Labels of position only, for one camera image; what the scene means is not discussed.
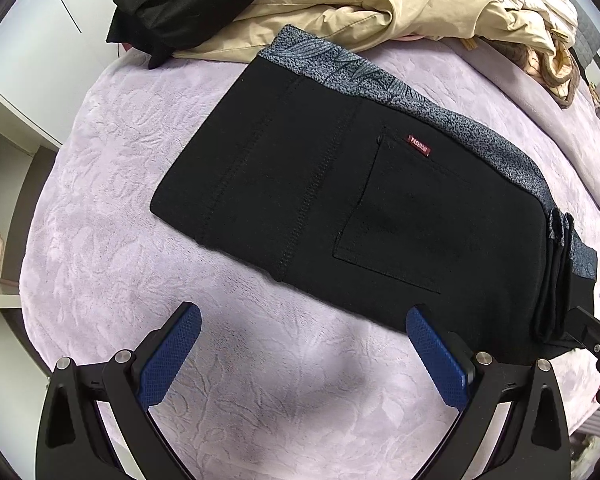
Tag black pants with floral panels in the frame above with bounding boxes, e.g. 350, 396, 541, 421
150, 24, 598, 366

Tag striped knit garment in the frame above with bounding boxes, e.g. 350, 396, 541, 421
522, 35, 581, 108

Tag lavender embossed blanket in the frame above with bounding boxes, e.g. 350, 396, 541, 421
17, 35, 600, 480

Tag white wardrobe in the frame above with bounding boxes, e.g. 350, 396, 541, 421
0, 0, 131, 151

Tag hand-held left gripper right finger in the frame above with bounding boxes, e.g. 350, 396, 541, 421
405, 305, 573, 480

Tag white shelf ledge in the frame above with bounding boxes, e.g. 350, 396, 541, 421
0, 280, 25, 309

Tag black jacket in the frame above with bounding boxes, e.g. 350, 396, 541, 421
105, 0, 331, 70

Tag grey quilted pillow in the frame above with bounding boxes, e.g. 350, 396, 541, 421
572, 7, 600, 73

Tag beige coat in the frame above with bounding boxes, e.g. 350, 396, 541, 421
172, 0, 580, 63

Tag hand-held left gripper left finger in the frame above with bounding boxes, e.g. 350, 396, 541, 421
36, 301, 202, 480

